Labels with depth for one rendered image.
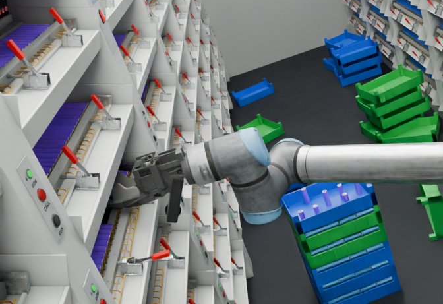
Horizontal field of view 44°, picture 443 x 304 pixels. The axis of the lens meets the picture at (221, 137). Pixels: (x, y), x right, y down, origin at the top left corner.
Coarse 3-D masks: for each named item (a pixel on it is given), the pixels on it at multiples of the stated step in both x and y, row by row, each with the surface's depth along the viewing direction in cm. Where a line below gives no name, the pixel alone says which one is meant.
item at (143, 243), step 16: (128, 160) 145; (112, 208) 129; (144, 208) 129; (144, 224) 123; (112, 240) 117; (128, 240) 117; (144, 240) 117; (128, 256) 112; (144, 256) 112; (144, 272) 107; (128, 288) 103; (144, 288) 104
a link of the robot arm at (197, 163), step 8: (200, 144) 120; (192, 152) 118; (200, 152) 118; (192, 160) 117; (200, 160) 117; (192, 168) 117; (200, 168) 117; (208, 168) 117; (192, 176) 118; (200, 176) 118; (208, 176) 118; (200, 184) 119
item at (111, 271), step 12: (120, 216) 121; (120, 228) 117; (132, 228) 119; (120, 240) 113; (132, 240) 115; (120, 252) 110; (108, 264) 105; (108, 276) 102; (120, 276) 104; (108, 288) 99
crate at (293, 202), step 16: (320, 192) 213; (336, 192) 210; (352, 192) 206; (368, 192) 194; (288, 208) 211; (304, 208) 208; (320, 208) 204; (336, 208) 193; (352, 208) 194; (304, 224) 193; (320, 224) 194
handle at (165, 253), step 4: (160, 252) 106; (164, 252) 106; (168, 252) 106; (152, 256) 106; (156, 256) 106; (160, 256) 106; (164, 256) 106; (168, 256) 106; (136, 260) 107; (140, 260) 107; (144, 260) 106; (148, 260) 106; (152, 260) 106
